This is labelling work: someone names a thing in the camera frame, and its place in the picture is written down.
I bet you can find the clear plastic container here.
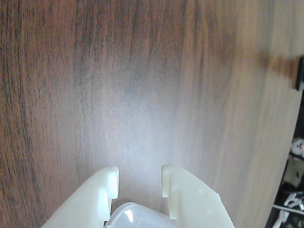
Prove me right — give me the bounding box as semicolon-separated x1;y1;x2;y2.
103;201;178;228

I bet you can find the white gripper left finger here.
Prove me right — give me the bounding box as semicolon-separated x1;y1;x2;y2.
41;166;119;228

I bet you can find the black pole stand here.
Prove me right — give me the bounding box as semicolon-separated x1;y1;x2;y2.
291;56;304;91

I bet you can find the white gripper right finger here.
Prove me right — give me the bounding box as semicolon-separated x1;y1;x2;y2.
161;164;235;228

